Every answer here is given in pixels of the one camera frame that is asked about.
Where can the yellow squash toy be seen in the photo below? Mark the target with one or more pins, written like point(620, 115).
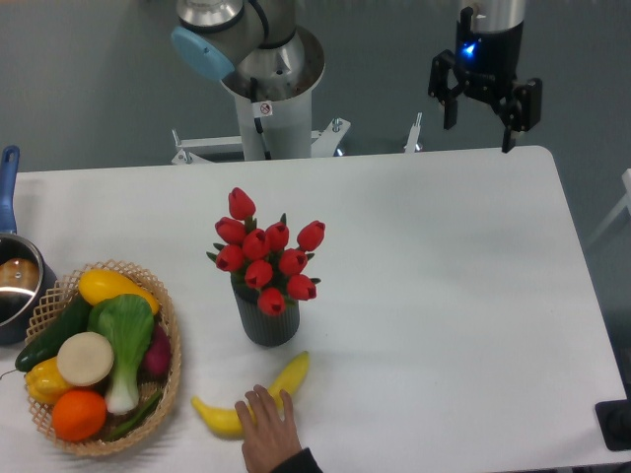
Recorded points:
point(98, 285)

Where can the white metal mounting frame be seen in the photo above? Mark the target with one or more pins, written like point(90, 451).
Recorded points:
point(326, 143)

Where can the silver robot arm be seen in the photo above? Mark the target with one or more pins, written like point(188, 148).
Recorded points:
point(491, 16)

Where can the green bok choy toy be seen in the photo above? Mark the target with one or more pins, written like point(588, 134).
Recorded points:
point(127, 323)

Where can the person's hand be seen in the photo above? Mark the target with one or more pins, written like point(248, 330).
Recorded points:
point(270, 437)

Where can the dark sleeve forearm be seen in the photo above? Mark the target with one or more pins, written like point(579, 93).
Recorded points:
point(302, 462)

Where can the silver robot base column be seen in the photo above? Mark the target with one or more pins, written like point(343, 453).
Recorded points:
point(265, 60)

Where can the white frame at right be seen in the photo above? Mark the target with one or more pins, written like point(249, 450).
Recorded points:
point(615, 219)

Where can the dark green cucumber toy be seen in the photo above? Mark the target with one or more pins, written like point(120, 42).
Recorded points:
point(72, 320)

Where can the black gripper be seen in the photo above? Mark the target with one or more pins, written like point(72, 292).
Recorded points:
point(485, 66)

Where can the yellow bell pepper toy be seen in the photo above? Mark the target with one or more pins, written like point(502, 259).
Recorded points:
point(45, 383)

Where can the beige round radish slice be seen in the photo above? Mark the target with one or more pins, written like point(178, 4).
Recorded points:
point(85, 359)

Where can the blue handled saucepan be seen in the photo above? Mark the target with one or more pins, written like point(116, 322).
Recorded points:
point(25, 276)

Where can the black device at edge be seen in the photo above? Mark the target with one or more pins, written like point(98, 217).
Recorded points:
point(614, 422)

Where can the red tulip bouquet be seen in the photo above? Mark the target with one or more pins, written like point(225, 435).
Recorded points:
point(264, 267)

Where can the yellow toy banana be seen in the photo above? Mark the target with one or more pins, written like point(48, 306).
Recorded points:
point(225, 423)

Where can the purple onion toy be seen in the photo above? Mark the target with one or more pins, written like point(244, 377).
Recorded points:
point(157, 359)

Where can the woven wicker basket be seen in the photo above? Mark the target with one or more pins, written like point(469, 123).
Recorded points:
point(49, 307)

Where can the orange toy fruit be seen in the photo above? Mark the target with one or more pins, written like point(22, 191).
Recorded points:
point(78, 414)

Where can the green bean pod toy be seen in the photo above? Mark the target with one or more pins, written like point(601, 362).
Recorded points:
point(137, 419)

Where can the dark grey ribbed vase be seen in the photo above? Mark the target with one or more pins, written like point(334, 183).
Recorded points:
point(260, 328)

